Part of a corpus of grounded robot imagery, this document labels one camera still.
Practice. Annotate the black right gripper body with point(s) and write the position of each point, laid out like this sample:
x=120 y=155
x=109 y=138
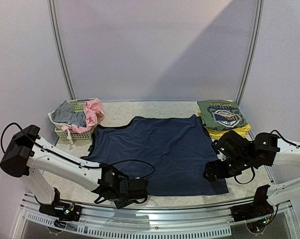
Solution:
x=212 y=173

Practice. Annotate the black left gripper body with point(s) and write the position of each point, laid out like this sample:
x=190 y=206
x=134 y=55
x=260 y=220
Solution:
x=120 y=205

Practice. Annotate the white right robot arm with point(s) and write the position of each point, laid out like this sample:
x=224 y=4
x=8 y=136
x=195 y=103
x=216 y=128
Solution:
x=267 y=149

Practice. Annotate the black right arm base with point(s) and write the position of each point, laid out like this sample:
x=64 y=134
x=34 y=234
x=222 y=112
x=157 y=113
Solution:
x=259 y=207

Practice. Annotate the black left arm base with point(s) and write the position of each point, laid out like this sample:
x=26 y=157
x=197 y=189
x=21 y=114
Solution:
x=63 y=211

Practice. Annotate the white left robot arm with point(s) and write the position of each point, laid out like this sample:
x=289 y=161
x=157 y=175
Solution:
x=28 y=154

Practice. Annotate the beige perforated laundry basket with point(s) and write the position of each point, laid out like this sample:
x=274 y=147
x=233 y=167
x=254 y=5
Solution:
x=77 y=105

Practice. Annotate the green printed folded t-shirt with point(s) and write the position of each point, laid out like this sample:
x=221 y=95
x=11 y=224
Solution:
x=221 y=115

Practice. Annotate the pink garment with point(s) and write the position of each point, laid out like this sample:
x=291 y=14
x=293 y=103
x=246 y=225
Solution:
x=94 y=116

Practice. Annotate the grey garment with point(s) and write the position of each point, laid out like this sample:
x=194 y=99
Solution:
x=65 y=114

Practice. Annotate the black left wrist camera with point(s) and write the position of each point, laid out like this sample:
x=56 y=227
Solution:
x=137 y=189

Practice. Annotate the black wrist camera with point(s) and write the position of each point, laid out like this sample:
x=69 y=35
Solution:
x=137 y=189
x=230 y=144

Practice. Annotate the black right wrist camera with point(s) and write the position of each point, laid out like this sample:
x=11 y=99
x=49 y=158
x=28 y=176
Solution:
x=230 y=144

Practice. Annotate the aluminium front rail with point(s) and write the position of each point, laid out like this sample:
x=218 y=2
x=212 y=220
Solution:
x=100 y=222

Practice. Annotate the right aluminium frame post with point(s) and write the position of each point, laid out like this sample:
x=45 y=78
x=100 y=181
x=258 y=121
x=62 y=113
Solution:
x=251 y=50

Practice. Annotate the aluminium frame post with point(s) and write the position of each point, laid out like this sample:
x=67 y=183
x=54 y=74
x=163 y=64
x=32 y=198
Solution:
x=251 y=50
x=59 y=48

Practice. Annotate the left aluminium frame post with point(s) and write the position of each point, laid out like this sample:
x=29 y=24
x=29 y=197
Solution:
x=59 y=48

